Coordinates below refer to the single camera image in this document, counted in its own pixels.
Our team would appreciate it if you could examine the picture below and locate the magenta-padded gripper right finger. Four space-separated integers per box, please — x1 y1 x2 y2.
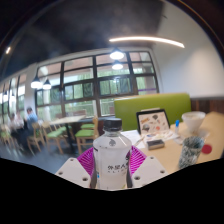
125 145 169 189

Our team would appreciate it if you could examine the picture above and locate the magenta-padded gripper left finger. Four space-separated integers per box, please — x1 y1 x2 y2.
54 146 98 189

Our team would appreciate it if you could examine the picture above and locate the clear black-capped water bottle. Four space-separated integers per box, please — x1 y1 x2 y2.
92 117 133 191

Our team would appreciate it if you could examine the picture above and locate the small dark box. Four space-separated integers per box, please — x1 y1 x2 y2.
146 139 166 151

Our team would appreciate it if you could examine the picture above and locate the group of green-seated wooden chairs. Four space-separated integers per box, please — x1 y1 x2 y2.
0 116 100 156

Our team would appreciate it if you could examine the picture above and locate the dark speckled patterned cup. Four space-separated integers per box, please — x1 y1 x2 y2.
177 135 205 170

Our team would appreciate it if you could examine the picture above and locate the black-framed tablet with pictures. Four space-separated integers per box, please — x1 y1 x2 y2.
135 108 171 136

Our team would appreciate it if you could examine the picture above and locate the small blue-capped bottle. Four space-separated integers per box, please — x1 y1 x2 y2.
174 119 181 135

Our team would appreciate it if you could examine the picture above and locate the light wooden dining table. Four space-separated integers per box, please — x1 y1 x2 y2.
49 114 87 153

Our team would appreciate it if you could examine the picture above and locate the flat round red coaster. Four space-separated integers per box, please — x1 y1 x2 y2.
201 143 213 155

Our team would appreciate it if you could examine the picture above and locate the green upholstered booth bench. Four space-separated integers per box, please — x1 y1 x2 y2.
113 92 192 132

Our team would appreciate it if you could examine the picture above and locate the person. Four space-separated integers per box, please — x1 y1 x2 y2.
19 106 39 144
8 113 24 134

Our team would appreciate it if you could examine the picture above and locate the white bowl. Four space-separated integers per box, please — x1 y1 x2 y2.
181 110 207 134

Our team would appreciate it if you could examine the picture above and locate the group of pendant lamps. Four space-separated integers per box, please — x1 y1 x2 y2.
30 47 125 90

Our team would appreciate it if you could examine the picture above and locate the long curved ceiling light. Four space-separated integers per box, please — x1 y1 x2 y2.
108 35 186 49

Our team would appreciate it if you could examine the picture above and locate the dark-framed window wall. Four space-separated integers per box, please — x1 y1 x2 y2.
0 50 160 124

